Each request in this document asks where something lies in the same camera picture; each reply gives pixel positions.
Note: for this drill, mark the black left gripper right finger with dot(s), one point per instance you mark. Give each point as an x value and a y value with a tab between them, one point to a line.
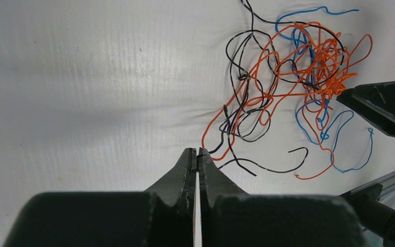
213	182

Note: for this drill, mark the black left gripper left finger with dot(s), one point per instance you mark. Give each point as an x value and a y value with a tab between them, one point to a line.
176	188

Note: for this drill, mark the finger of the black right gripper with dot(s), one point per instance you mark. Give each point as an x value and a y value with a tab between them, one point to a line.
375	103

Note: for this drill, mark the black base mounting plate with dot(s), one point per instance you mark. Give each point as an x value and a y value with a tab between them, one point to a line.
373	215

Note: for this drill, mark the aluminium frame rail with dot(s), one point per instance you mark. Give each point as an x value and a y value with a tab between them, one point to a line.
387	182

